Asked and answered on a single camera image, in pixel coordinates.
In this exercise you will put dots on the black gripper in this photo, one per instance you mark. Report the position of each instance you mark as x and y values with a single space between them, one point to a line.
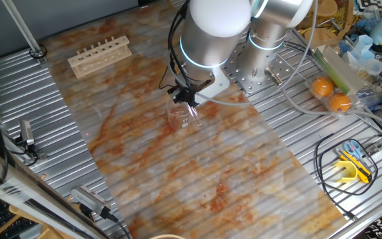
179 91

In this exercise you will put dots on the clear glass test tube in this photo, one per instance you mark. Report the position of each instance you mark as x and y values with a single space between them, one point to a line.
196 116

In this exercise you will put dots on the wooden test tube rack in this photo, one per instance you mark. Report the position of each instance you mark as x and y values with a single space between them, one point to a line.
98 56

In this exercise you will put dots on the clear glass beaker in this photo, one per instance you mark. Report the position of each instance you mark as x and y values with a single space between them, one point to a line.
177 119

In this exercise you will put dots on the orange marble pattern mat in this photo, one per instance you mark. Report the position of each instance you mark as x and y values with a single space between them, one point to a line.
211 166

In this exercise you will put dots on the orange fruit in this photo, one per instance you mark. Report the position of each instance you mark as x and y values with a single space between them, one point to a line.
322 87
339 102

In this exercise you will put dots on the clear plastic fruit tray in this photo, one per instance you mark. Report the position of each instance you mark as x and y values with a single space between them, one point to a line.
325 99

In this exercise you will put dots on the round wooden disc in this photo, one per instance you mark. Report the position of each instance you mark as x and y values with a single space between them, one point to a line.
327 7
322 34

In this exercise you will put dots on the clear box with green strip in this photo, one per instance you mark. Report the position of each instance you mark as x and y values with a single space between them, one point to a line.
340 69

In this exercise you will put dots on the yellow curved plastic piece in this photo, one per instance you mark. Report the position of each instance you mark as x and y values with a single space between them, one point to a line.
353 167

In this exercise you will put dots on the blue hexagonal cup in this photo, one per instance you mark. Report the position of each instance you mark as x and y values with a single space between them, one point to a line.
363 43

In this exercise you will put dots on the yellow utility knife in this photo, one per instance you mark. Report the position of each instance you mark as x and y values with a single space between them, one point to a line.
360 171

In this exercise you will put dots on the clear measuring cup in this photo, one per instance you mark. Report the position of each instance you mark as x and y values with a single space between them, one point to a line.
373 66

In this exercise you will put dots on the grey metal beam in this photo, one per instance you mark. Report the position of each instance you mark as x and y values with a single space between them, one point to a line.
18 196

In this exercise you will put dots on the wooden board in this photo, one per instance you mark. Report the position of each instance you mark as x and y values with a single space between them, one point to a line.
17 211

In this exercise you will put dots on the black white marker card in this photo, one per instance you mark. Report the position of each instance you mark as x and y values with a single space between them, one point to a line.
375 4

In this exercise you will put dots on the black keyboard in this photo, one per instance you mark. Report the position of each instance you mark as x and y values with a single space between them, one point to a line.
2 215

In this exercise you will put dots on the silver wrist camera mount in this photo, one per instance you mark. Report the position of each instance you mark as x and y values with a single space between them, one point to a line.
219 86

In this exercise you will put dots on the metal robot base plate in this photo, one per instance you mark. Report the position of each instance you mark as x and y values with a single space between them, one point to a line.
244 81

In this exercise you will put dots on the silver ribbed camera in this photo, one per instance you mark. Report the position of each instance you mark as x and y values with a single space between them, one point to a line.
88 199

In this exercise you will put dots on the small grey camera on mount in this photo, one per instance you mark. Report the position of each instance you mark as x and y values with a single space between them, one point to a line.
26 132

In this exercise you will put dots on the aluminium frame pole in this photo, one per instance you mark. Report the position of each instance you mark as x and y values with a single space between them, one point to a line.
21 26

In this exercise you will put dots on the wooden frame strip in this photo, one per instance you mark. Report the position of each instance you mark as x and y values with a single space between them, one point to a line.
348 16

